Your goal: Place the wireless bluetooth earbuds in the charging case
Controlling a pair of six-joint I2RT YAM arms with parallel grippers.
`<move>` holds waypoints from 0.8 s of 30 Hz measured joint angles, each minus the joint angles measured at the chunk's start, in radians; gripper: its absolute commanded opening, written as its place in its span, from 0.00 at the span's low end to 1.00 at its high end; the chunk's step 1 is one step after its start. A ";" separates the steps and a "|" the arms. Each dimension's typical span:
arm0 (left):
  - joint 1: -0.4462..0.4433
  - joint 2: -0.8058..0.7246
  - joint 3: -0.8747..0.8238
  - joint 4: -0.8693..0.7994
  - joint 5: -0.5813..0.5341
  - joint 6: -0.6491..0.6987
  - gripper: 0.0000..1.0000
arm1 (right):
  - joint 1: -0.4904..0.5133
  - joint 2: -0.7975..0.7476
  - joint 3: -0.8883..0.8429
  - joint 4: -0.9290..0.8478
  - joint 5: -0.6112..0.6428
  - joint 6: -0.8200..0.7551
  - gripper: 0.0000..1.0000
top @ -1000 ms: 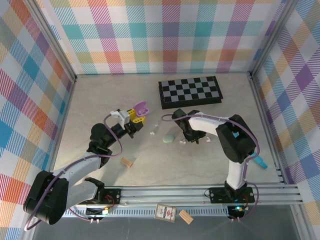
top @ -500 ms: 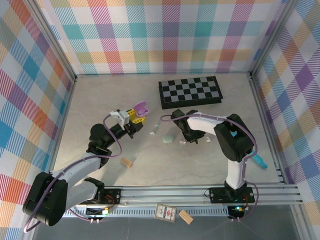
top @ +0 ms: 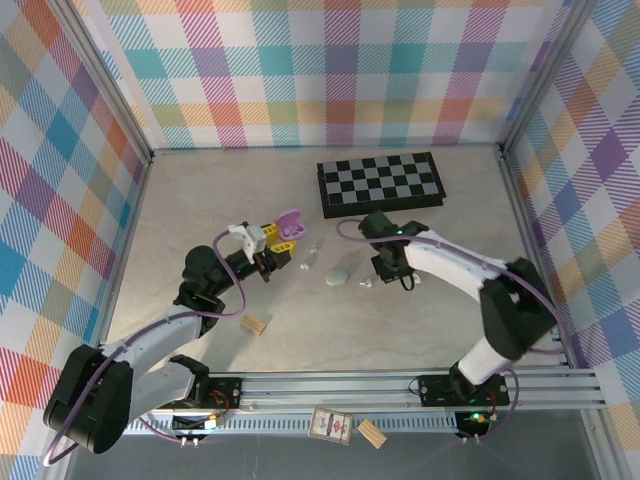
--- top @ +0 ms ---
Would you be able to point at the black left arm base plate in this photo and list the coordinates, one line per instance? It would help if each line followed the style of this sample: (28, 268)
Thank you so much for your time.
(235, 387)

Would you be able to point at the black left controller box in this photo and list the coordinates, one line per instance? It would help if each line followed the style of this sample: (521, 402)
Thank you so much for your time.
(190, 425)

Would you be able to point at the black right controller box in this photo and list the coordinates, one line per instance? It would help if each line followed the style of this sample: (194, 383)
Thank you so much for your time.
(472, 422)

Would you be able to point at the purple earbud charging case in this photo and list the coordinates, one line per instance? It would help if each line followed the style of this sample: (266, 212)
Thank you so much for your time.
(292, 225)

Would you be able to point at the mint green earbud charging case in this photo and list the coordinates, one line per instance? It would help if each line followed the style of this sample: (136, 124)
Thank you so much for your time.
(337, 278)

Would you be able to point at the wooden block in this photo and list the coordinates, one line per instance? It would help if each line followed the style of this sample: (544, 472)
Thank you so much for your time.
(371, 433)
(254, 324)

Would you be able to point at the aluminium frame rail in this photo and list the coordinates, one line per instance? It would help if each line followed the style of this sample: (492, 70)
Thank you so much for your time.
(325, 390)

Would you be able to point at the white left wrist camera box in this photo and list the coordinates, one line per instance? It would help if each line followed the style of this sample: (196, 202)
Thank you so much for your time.
(252, 235)

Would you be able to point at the aluminium frame post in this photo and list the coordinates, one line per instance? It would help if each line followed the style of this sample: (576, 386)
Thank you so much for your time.
(542, 75)
(110, 82)

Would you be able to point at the playing card box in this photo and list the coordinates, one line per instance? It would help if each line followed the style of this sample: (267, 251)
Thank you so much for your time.
(331, 425)

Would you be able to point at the black grey folding chessboard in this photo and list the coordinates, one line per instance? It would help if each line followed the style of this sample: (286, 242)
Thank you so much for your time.
(380, 182)

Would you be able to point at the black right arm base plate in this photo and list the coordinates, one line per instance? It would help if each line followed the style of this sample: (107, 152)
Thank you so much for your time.
(435, 392)

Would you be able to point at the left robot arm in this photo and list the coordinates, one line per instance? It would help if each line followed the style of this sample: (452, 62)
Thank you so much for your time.
(150, 335)

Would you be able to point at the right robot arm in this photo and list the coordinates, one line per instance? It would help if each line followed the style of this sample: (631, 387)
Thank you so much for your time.
(450, 260)

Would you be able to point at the aluminium side rail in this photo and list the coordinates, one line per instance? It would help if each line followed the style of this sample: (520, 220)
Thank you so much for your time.
(536, 250)
(125, 260)

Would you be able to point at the black controller box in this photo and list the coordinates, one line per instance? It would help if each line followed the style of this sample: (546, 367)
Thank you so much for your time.
(190, 425)
(472, 422)

